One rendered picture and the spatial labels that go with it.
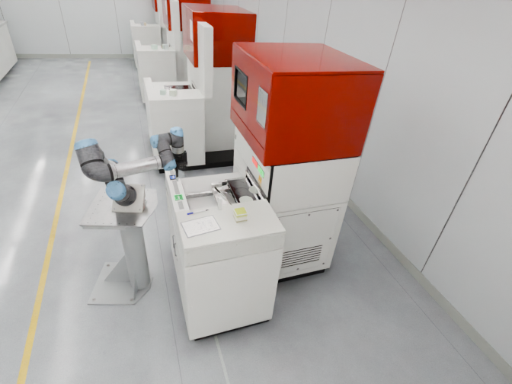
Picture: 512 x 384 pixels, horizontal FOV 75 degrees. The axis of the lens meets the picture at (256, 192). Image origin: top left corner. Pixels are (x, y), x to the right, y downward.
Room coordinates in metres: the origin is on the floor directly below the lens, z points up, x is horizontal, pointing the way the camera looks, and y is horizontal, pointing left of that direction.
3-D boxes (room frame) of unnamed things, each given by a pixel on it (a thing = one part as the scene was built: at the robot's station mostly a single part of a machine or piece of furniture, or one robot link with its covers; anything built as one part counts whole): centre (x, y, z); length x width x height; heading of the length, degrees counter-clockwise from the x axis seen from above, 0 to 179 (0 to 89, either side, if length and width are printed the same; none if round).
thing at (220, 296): (1.89, 0.27, 0.41); 0.97 x 0.64 x 0.82; 22
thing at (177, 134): (1.82, 0.50, 1.41); 0.09 x 0.08 x 0.11; 126
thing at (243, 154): (2.27, 0.07, 1.02); 0.82 x 0.03 x 0.40; 22
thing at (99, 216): (1.85, 0.92, 0.75); 0.45 x 0.44 x 0.13; 96
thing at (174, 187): (1.93, 0.56, 0.89); 0.55 x 0.09 x 0.14; 22
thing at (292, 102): (2.39, -0.22, 1.52); 0.81 x 0.75 x 0.59; 22
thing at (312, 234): (2.40, -0.25, 0.41); 0.82 x 0.71 x 0.82; 22
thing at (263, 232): (1.61, 0.15, 0.89); 0.62 x 0.35 x 0.14; 112
